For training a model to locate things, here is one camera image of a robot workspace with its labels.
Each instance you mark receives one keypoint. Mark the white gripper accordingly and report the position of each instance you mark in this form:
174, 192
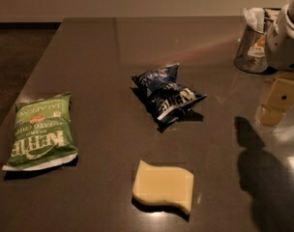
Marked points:
284, 47

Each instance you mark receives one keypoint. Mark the green jalapeno chip bag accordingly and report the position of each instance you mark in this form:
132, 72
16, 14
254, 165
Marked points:
42, 135

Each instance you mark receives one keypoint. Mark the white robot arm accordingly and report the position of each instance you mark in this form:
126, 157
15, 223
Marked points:
279, 53

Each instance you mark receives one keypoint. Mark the blue chip bag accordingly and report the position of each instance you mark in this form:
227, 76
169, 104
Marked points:
166, 99

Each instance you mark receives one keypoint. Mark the white cloth in cup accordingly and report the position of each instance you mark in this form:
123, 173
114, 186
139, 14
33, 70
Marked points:
255, 18

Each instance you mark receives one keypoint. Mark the yellow sponge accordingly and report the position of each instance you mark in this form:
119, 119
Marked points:
163, 186

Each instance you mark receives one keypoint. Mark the metal mesh cup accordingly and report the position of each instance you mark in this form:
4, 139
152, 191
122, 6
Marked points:
250, 56

